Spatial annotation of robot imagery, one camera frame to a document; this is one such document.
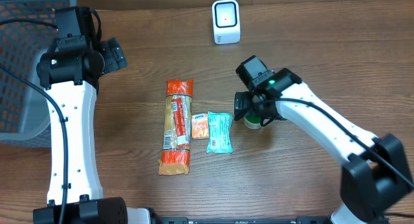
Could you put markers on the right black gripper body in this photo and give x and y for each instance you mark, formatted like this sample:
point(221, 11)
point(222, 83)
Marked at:
point(241, 105)

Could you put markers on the red cracker sleeve package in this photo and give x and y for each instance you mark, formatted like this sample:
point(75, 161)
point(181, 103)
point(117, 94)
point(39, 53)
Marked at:
point(175, 158)

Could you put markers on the green lid jar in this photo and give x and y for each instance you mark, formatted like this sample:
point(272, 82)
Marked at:
point(252, 122)

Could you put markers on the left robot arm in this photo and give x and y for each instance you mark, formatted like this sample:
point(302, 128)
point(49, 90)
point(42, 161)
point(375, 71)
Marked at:
point(68, 74)

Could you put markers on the white barcode scanner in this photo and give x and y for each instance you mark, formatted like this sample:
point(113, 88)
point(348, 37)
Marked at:
point(226, 22)

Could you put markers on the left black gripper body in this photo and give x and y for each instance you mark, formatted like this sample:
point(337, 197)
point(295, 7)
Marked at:
point(114, 56)

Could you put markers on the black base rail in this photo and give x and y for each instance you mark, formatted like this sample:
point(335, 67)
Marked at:
point(297, 220)

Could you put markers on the small orange tissue pack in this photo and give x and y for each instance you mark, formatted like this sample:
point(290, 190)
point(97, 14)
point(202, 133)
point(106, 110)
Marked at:
point(199, 126)

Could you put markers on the grey plastic mesh basket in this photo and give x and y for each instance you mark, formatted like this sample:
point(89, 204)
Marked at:
point(27, 30)

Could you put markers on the teal wet wipes pack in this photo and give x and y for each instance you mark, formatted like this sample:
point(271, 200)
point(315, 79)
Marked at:
point(219, 125)

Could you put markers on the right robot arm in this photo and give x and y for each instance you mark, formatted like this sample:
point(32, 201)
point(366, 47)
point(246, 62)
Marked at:
point(375, 172)

